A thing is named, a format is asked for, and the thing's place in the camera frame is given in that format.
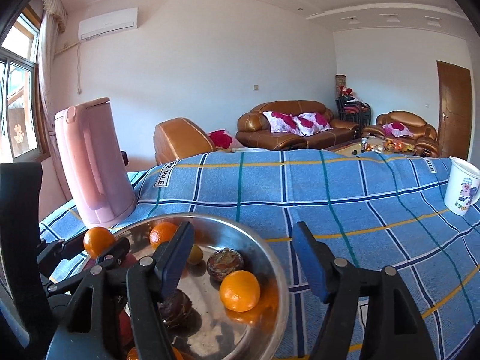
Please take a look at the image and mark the red pomegranate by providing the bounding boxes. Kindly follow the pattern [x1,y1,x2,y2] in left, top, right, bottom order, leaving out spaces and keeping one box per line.
[119,253,137,346]

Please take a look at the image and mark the small smooth orange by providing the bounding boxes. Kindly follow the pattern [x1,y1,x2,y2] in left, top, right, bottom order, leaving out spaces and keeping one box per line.
[83,227,116,259]

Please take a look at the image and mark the mandarin orange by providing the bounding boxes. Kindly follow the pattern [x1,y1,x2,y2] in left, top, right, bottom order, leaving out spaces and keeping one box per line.
[149,221,177,250]
[219,271,261,312]

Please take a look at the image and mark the dark mangosteen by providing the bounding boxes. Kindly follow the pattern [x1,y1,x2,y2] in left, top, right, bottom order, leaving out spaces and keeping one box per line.
[207,248,244,282]
[157,289,193,330]

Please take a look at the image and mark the small yellow-green fruit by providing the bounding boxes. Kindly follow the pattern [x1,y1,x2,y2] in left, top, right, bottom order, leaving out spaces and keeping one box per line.
[187,244,203,266]

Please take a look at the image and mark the dark stool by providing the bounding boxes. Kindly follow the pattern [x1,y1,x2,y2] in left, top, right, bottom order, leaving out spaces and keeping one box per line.
[120,150,129,166]

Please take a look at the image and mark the blue plaid tablecloth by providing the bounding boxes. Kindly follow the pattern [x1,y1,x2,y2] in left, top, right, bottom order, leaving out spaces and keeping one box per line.
[39,148,480,360]

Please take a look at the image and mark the steel round bowl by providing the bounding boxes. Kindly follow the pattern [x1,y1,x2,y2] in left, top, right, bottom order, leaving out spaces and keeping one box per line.
[113,213,289,359]

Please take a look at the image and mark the pink electric kettle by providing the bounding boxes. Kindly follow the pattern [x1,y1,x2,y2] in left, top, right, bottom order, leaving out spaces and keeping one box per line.
[55,97,136,228]

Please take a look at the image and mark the brown leather armchair near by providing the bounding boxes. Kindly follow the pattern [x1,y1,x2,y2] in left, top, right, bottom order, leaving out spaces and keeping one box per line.
[153,117,216,165]

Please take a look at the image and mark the brown leather armchair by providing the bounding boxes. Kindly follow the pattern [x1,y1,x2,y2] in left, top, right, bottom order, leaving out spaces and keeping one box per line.
[362,111,439,158]
[153,117,216,165]

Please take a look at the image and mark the white cartoon mug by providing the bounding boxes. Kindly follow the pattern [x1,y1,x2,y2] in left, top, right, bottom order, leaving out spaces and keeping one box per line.
[444,156,480,216]

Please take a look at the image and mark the red floral cushion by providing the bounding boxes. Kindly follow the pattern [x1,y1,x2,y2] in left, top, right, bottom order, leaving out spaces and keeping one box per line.
[208,129,243,150]

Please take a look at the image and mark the brown leather three-seat sofa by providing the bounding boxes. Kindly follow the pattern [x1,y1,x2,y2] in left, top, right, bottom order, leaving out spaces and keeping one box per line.
[236,100,360,150]

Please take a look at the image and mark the cluttered coffee table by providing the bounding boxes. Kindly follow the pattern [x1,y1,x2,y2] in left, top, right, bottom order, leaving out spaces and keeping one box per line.
[328,136,416,157]

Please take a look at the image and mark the brown leather armchair far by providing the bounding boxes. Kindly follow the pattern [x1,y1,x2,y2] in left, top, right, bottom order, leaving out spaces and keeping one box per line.
[362,111,439,158]

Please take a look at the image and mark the floral pillow on armchair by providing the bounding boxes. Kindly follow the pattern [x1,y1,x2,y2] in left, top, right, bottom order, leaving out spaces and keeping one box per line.
[382,122,413,138]

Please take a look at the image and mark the floral pillow left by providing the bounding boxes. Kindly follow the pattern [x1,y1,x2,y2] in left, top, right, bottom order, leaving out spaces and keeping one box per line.
[262,111,302,136]

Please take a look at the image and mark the floral pillow right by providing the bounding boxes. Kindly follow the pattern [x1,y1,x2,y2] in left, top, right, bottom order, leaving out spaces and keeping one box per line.
[293,112,333,137]

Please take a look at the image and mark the stacked chairs with clothes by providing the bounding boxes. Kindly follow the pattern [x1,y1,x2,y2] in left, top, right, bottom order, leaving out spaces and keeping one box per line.
[336,85,372,128]

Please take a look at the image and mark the pink curtain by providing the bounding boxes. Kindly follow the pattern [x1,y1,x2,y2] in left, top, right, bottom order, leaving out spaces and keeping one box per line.
[37,0,72,201]

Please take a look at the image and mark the brown wooden door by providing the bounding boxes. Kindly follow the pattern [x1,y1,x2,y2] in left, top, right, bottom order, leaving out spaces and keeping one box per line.
[437,61,473,160]

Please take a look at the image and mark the tall patterned vase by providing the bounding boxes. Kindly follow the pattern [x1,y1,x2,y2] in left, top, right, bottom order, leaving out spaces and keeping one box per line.
[335,74,346,98]

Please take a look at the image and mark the window with wooden frame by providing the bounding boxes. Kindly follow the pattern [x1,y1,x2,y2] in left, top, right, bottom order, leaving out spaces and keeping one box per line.
[1,7,48,163]

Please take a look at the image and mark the white wall air conditioner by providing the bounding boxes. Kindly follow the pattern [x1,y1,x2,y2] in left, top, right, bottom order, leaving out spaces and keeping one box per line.
[78,7,138,41]

